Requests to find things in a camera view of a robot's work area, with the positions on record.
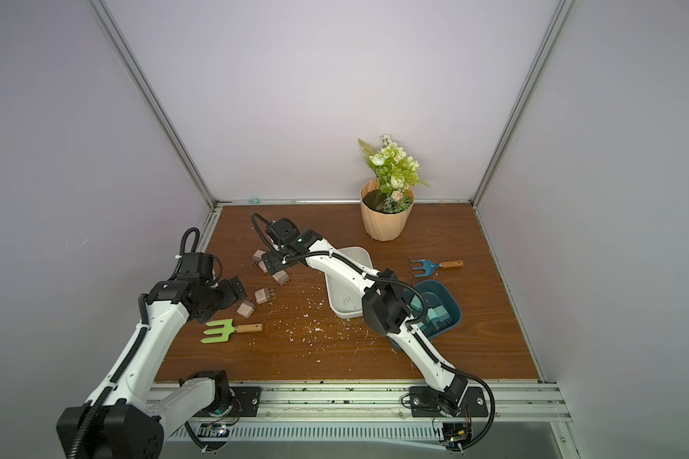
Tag white plastic storage box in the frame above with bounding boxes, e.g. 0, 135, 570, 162
325, 247, 373, 319

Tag teal plastic storage box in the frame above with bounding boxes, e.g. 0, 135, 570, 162
415, 279, 462, 340

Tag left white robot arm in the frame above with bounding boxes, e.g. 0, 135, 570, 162
57, 252, 246, 458

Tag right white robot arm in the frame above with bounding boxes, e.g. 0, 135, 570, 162
251, 212, 497, 423

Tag green garden fork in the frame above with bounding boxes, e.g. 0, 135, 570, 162
201, 319, 263, 344

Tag beige flower pot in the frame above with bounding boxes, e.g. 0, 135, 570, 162
360, 178, 413, 242

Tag artificial green white flowers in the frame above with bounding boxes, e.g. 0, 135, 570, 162
358, 134, 428, 214

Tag blue garden rake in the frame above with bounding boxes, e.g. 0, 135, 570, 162
409, 258, 464, 278

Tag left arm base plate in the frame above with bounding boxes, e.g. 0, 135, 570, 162
205, 386, 262, 418

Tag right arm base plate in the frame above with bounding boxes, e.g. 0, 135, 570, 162
400, 386, 490, 418

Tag aluminium front rail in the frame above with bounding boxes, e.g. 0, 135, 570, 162
100, 379, 572, 424

